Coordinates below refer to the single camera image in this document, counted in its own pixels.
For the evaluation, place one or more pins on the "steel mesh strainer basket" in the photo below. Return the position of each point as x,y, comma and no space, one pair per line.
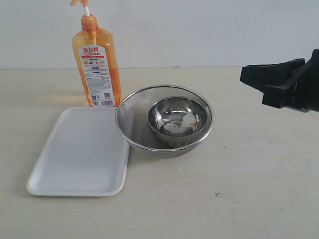
132,120

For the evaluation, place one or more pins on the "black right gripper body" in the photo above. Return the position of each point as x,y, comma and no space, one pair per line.
305,92

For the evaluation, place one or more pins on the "small stainless steel bowl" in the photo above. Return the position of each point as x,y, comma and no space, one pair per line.
177,120

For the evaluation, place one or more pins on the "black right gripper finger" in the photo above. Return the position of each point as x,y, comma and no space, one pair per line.
259,76
283,92

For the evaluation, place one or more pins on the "white rectangular plastic tray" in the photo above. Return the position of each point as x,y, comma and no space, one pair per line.
84,156

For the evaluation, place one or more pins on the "orange pump soap bottle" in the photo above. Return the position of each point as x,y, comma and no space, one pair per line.
95,55

